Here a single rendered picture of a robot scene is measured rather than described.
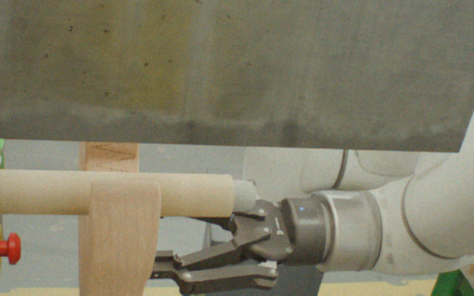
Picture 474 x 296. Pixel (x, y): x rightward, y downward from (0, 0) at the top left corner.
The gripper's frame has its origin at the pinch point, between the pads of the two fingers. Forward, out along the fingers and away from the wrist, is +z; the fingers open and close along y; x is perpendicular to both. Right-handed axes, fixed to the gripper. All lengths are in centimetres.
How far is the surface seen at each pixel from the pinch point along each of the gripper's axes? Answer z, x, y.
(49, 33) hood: 7.7, 39.1, -22.1
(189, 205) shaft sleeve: -2.2, 18.1, -12.4
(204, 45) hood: 1.3, 38.9, -22.2
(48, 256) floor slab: 10, -134, 101
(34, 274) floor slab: 15, -132, 92
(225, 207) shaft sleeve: -4.9, 18.0, -12.4
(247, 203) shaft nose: -6.7, 17.9, -12.0
